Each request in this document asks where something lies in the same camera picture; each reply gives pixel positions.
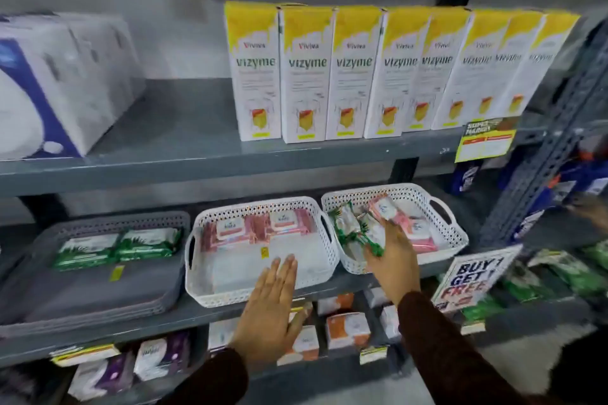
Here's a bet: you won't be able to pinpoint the person's right hand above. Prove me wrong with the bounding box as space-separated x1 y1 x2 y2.
365 219 421 306

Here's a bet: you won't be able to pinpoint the person's left hand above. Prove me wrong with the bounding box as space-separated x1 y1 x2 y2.
230 255 314 364

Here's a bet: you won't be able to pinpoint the green wipes packet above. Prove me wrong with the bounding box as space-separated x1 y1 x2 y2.
356 212 386 257
330 202 362 244
116 227 183 262
53 234 119 271

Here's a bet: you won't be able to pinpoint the person's left forearm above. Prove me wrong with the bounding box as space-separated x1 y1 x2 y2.
159 348 249 405

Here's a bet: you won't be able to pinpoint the person's right forearm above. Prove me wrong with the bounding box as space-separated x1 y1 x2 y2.
398 292 561 405

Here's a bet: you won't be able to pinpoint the orange white pad packet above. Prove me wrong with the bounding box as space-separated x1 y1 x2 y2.
326 313 371 350
277 325 320 366
317 293 355 316

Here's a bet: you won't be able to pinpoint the pink wipes packet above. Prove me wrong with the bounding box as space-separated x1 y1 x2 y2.
200 216 259 252
368 194 411 230
252 209 316 241
404 217 438 253

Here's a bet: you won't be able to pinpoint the white perforated plastic basket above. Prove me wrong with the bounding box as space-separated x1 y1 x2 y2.
321 183 469 275
184 196 340 309

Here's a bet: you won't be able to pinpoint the white offer sign card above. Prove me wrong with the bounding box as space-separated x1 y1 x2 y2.
431 244 524 314

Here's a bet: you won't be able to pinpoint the blue bottle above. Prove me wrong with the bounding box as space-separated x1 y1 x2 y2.
449 160 483 196

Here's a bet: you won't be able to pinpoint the green refill pouch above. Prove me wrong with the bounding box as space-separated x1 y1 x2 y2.
584 241 608 270
463 296 504 322
503 267 554 303
527 249 608 297

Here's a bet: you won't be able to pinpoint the purple white pad packet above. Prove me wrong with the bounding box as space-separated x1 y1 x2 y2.
134 331 191 382
68 352 136 402

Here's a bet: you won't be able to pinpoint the yellow shelf sign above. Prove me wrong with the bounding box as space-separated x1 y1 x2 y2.
454 117 519 164

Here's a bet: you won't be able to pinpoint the grey plastic basket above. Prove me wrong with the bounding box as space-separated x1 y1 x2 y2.
0 211 192 339

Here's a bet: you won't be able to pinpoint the grey metal shelf rack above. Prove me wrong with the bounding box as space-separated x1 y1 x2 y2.
0 0 608 405

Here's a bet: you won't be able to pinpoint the row of yellow white cartons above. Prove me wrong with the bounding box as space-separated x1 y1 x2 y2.
224 1 581 144

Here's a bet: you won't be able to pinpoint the blue product packs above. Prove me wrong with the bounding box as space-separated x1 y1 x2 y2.
513 148 608 240

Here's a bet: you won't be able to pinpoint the grey perforated rack upright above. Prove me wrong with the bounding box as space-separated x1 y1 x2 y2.
477 20 608 250

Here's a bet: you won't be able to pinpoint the white blue tissue pack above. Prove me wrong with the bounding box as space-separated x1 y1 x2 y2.
0 12 146 161

